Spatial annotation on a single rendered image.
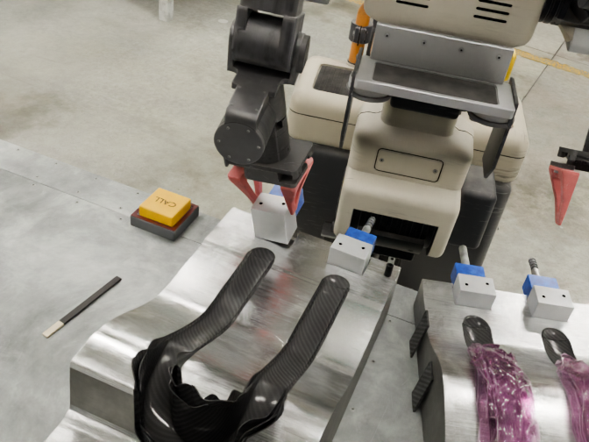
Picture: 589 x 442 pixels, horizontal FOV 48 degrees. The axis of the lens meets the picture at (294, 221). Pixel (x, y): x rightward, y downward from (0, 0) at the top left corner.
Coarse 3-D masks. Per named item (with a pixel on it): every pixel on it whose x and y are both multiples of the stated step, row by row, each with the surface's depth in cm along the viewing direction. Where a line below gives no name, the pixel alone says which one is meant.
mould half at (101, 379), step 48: (240, 240) 92; (192, 288) 84; (288, 288) 86; (384, 288) 88; (96, 336) 70; (144, 336) 71; (240, 336) 78; (288, 336) 80; (336, 336) 81; (96, 384) 67; (192, 384) 66; (240, 384) 67; (336, 384) 73; (96, 432) 69; (288, 432) 63
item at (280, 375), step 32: (256, 256) 90; (224, 288) 85; (256, 288) 85; (320, 288) 87; (224, 320) 81; (320, 320) 83; (160, 352) 71; (192, 352) 70; (288, 352) 78; (160, 384) 70; (256, 384) 69; (288, 384) 70; (160, 416) 69; (192, 416) 65; (224, 416) 65; (256, 416) 68
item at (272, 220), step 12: (276, 192) 94; (264, 204) 90; (276, 204) 90; (300, 204) 94; (252, 216) 91; (264, 216) 90; (276, 216) 89; (288, 216) 90; (264, 228) 91; (276, 228) 90; (288, 228) 91; (276, 240) 92; (288, 240) 92
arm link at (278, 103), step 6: (282, 84) 78; (282, 90) 78; (276, 96) 78; (282, 96) 79; (270, 102) 77; (276, 102) 78; (282, 102) 79; (276, 108) 78; (282, 108) 79; (276, 114) 79; (282, 114) 80; (276, 120) 79
